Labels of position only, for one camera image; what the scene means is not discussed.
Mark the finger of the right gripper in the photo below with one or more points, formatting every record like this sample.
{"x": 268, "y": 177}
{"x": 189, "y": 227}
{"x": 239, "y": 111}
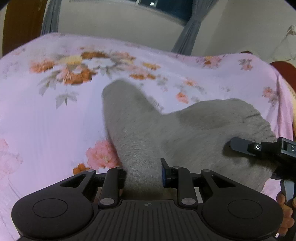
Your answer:
{"x": 265, "y": 151}

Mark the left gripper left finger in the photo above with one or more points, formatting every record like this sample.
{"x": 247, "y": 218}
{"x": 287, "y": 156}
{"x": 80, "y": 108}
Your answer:
{"x": 114, "y": 181}

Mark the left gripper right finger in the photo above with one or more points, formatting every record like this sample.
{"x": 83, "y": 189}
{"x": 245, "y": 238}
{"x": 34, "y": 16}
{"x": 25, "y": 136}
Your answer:
{"x": 183, "y": 181}

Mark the grey pants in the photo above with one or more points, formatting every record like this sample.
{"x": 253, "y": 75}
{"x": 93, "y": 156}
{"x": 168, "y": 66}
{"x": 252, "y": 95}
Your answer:
{"x": 195, "y": 138}

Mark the person right hand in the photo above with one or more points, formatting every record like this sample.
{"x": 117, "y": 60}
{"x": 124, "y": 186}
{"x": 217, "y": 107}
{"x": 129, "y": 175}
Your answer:
{"x": 288, "y": 221}

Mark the red wooden headboard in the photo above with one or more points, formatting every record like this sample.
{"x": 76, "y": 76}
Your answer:
{"x": 265, "y": 73}

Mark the pink floral bed sheet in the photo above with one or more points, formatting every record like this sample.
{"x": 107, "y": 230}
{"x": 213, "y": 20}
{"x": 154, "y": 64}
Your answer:
{"x": 52, "y": 123}

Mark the right grey curtain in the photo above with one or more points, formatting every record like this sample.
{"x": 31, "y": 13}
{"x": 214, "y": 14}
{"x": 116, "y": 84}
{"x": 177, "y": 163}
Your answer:
{"x": 186, "y": 40}

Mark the grey curtain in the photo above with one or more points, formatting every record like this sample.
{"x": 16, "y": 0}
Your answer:
{"x": 51, "y": 17}
{"x": 186, "y": 40}

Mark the sliding glass window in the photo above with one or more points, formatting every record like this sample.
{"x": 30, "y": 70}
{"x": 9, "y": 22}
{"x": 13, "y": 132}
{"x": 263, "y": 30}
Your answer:
{"x": 179, "y": 11}

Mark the left grey curtain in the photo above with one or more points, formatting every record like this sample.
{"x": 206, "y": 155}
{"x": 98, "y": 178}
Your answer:
{"x": 51, "y": 17}

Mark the brown wooden door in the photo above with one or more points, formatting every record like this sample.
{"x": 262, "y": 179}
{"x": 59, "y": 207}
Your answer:
{"x": 21, "y": 22}

